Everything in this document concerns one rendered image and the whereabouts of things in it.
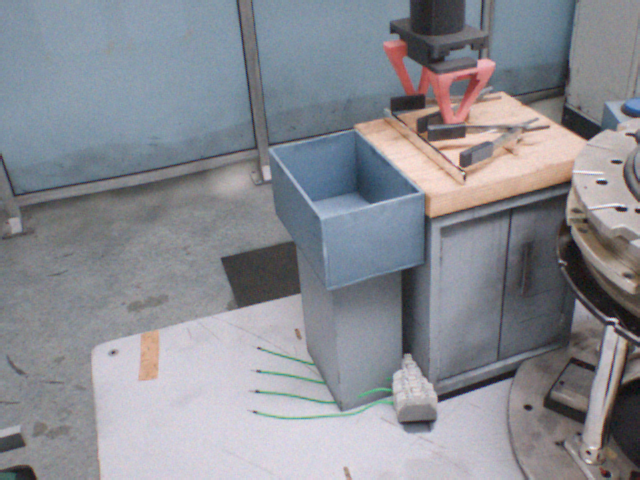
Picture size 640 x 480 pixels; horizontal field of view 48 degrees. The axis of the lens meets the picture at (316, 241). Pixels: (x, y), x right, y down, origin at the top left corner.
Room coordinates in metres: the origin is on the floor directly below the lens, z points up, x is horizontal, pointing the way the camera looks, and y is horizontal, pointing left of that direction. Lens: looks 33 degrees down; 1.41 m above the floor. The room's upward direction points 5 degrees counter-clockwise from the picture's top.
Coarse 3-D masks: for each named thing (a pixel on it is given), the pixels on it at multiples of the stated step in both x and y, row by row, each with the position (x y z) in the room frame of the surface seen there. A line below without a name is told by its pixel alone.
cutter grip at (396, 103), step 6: (396, 96) 0.77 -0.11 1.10; (402, 96) 0.77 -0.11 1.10; (408, 96) 0.77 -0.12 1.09; (414, 96) 0.76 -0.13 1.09; (420, 96) 0.76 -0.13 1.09; (390, 102) 0.77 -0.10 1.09; (396, 102) 0.76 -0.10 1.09; (402, 102) 0.76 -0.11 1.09; (408, 102) 0.76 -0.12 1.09; (414, 102) 0.76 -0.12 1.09; (420, 102) 0.76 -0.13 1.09; (390, 108) 0.77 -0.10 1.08; (396, 108) 0.76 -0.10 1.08; (402, 108) 0.76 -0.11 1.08; (408, 108) 0.76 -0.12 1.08; (414, 108) 0.76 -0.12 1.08; (420, 108) 0.76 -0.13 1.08
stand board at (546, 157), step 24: (504, 96) 0.81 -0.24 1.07; (384, 120) 0.77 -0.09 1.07; (408, 120) 0.77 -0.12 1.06; (480, 120) 0.75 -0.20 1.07; (504, 120) 0.74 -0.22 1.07; (384, 144) 0.71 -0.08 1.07; (408, 144) 0.70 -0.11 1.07; (432, 144) 0.70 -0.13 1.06; (456, 144) 0.69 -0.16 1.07; (528, 144) 0.68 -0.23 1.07; (552, 144) 0.67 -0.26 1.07; (576, 144) 0.67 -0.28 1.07; (408, 168) 0.65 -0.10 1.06; (432, 168) 0.64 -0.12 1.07; (480, 168) 0.64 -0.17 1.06; (504, 168) 0.63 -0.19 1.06; (528, 168) 0.63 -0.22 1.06; (552, 168) 0.63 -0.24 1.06; (432, 192) 0.60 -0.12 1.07; (456, 192) 0.60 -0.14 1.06; (480, 192) 0.60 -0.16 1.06; (504, 192) 0.61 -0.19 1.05; (432, 216) 0.59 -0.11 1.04
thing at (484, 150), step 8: (480, 144) 0.63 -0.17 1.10; (488, 144) 0.63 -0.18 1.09; (464, 152) 0.62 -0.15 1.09; (472, 152) 0.62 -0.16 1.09; (480, 152) 0.62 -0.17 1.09; (488, 152) 0.63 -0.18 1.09; (464, 160) 0.61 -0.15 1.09; (472, 160) 0.62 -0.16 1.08; (480, 160) 0.62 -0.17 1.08; (464, 168) 0.61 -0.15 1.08
